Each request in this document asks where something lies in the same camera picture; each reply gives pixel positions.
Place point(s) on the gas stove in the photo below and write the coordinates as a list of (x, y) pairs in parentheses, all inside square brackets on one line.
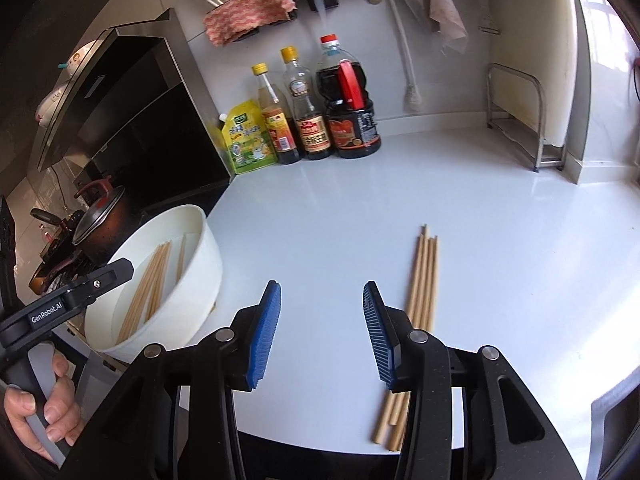
[(55, 265)]

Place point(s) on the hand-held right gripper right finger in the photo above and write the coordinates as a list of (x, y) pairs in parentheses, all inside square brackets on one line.
[(380, 335)]

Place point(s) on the black range hood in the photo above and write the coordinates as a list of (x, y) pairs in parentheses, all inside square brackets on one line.
[(150, 125)]

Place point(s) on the stainless steel board rack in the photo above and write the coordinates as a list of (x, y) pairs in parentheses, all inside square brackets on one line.
[(539, 125)]

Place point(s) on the small yellow-capped amber bottle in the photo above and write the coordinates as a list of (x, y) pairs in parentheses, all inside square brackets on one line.
[(280, 135)]

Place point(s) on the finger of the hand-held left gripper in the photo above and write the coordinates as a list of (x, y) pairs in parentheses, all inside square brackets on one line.
[(107, 277)]

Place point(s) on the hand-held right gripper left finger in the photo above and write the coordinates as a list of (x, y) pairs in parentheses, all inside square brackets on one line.
[(262, 335)]

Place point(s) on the bundle of wooden chopsticks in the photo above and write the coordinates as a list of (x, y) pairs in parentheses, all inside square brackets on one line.
[(145, 290)]

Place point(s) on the yellow-green spout pouch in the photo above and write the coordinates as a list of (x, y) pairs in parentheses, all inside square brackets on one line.
[(247, 145)]

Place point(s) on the beige hanging rag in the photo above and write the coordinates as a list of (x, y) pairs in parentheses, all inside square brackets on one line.
[(447, 15)]

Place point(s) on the white cutting board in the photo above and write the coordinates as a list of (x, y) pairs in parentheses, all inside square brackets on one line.
[(550, 60)]

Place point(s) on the wooden chopstick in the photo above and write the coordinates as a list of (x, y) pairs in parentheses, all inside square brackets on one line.
[(427, 280), (433, 280), (420, 280), (414, 280)]

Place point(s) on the pink patterned cloth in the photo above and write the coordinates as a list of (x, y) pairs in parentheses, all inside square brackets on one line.
[(245, 15)]

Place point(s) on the white hanging bottle brush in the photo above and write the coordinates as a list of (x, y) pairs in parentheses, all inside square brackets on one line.
[(414, 97)]

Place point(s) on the person's left hand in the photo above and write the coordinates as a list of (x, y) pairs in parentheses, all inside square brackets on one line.
[(60, 410)]

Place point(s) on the hanging metal peeler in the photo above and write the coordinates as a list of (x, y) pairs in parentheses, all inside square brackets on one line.
[(487, 22)]

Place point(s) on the white plastic bowl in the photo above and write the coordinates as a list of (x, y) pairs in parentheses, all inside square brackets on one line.
[(200, 280)]

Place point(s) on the yellow-capped dark sauce bottle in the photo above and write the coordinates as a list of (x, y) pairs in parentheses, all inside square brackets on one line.
[(312, 135)]

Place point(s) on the dark pot with glass lid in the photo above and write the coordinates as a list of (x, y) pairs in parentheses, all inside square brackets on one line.
[(100, 220)]

